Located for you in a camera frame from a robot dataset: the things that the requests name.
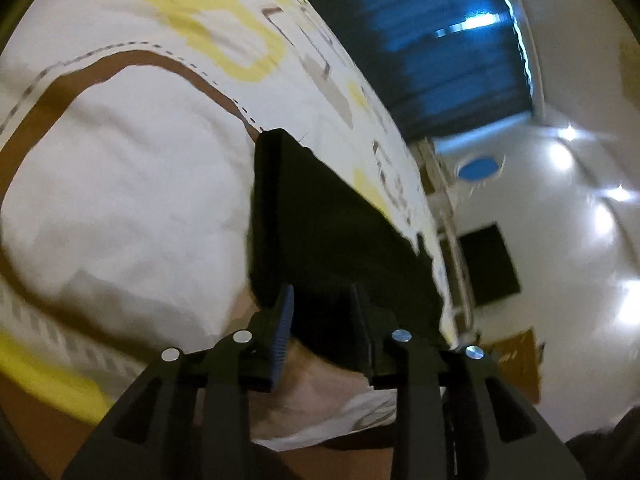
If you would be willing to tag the white patterned bed sheet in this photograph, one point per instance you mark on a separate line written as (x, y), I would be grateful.
(128, 130)

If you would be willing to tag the white dressing table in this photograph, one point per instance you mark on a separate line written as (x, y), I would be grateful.
(439, 187)

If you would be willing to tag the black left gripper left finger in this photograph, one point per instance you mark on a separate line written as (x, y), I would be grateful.
(186, 415)

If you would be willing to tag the dark blue curtain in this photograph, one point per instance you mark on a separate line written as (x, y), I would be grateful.
(440, 67)

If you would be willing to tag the oval blue mirror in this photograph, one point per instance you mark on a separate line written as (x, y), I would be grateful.
(479, 168)

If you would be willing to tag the black wall television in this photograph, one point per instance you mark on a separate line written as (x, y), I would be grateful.
(491, 271)

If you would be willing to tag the wooden cabinet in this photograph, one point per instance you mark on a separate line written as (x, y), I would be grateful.
(519, 359)

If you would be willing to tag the black pants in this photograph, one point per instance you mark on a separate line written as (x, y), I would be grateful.
(355, 278)

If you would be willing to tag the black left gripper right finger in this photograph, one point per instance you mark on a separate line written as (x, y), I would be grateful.
(456, 417)

